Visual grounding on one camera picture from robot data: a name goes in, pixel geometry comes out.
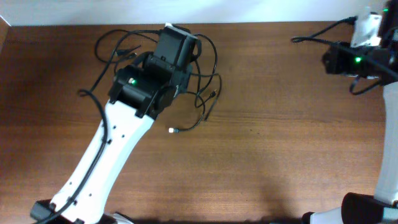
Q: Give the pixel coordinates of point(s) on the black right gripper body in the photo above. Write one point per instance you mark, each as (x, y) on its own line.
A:
(330, 62)

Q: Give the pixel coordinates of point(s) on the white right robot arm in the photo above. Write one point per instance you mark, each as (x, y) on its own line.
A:
(371, 59)

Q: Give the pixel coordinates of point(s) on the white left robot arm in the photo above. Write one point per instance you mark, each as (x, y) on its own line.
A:
(140, 92)

